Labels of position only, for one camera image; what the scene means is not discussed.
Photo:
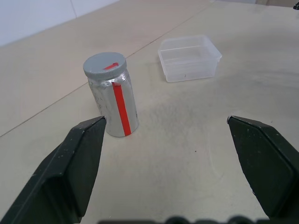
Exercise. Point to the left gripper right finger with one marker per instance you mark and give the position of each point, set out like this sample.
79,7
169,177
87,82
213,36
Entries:
268,163

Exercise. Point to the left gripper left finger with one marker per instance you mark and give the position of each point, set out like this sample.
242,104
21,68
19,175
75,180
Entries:
58,177

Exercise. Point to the clear plastic container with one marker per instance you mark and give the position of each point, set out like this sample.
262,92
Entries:
187,70

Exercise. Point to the grey plastic jar lid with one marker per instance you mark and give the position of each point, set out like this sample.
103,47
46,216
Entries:
100,64

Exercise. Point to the silver can with red stripe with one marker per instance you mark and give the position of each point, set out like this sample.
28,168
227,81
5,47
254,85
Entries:
105,109

